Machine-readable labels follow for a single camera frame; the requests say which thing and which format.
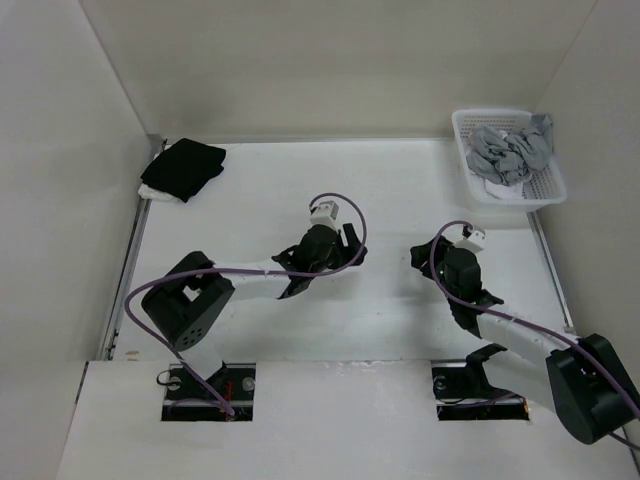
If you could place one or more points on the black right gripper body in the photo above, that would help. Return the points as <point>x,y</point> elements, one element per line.
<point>444,245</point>

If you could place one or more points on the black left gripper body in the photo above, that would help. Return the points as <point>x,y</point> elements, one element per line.
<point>338,255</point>

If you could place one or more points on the grey tank top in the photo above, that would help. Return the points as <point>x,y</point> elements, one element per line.
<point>534,144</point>

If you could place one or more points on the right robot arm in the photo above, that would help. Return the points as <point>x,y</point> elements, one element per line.
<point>580,379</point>

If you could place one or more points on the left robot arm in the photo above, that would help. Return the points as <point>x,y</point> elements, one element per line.
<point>185,308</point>

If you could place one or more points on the white tank top in basket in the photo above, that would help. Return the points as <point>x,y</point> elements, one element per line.
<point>508,166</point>

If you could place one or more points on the folded black tank top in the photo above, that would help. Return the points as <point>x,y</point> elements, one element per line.
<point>184,168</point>

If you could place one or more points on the folded white tank top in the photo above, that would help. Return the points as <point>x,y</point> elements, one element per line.
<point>147,193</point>

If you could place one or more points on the white plastic basket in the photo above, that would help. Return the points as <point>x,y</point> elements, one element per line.
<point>545,187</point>

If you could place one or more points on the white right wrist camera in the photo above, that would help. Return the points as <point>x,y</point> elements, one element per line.
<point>473,239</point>

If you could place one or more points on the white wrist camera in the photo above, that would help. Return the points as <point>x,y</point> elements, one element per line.
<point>325,214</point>
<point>473,239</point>

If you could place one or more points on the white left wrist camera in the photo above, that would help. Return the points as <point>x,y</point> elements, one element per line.
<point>325,214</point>

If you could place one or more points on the right metal table rail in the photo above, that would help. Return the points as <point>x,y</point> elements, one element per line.
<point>550,268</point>

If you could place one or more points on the metal table rail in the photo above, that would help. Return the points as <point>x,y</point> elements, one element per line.
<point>550,268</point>
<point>112,322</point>

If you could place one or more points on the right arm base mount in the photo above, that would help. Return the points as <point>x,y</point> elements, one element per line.
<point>461,398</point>

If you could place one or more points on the left metal table rail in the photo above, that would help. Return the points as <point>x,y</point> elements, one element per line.
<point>112,322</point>

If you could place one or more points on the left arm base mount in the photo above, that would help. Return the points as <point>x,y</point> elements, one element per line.
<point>187,400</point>

